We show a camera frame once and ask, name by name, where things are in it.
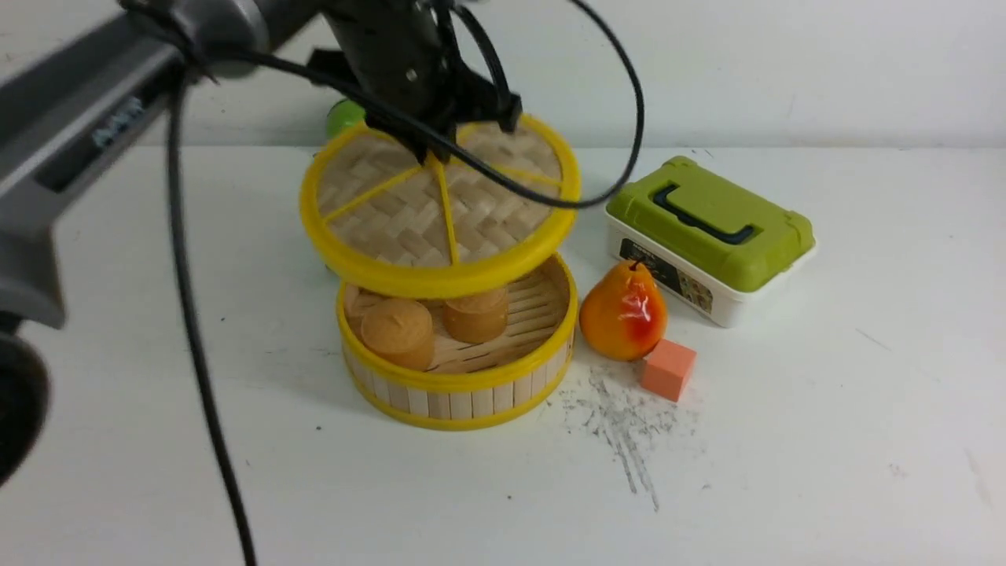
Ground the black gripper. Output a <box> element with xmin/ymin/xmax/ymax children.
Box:
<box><xmin>309</xmin><ymin>1</ymin><xmax>523</xmax><ymax>165</ymax></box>

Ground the yellow woven bamboo steamer lid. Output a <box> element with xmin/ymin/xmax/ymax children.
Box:
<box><xmin>299</xmin><ymin>123</ymin><xmax>576</xmax><ymax>300</ymax></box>

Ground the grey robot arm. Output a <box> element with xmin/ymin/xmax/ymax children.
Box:
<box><xmin>1</xmin><ymin>1</ymin><xmax>523</xmax><ymax>480</ymax></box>

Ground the yellow bamboo steamer basket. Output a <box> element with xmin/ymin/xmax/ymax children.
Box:
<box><xmin>335</xmin><ymin>254</ymin><xmax>578</xmax><ymax>432</ymax></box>

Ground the green ball with black crack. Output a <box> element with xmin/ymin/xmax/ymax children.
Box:
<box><xmin>325</xmin><ymin>99</ymin><xmax>366</xmax><ymax>140</ymax></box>

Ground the back brown steamed bun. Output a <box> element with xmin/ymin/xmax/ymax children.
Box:
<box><xmin>442</xmin><ymin>287</ymin><xmax>509</xmax><ymax>344</ymax></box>

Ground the left hidden brown steamed bun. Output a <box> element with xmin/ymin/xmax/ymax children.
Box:
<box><xmin>343</xmin><ymin>285</ymin><xmax>387</xmax><ymax>336</ymax></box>

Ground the front brown steamed bun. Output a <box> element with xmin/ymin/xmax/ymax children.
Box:
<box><xmin>359</xmin><ymin>298</ymin><xmax>435</xmax><ymax>372</ymax></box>

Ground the orange yellow pear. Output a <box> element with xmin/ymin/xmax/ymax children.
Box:
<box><xmin>579</xmin><ymin>260</ymin><xmax>669</xmax><ymax>362</ymax></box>

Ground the green lidded white storage box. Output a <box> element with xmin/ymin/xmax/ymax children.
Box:
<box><xmin>606</xmin><ymin>156</ymin><xmax>818</xmax><ymax>327</ymax></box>

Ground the salmon orange cube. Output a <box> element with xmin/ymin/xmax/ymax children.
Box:
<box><xmin>640</xmin><ymin>340</ymin><xmax>698</xmax><ymax>402</ymax></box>

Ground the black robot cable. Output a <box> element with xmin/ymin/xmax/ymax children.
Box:
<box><xmin>118</xmin><ymin>0</ymin><xmax>647</xmax><ymax>566</ymax></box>

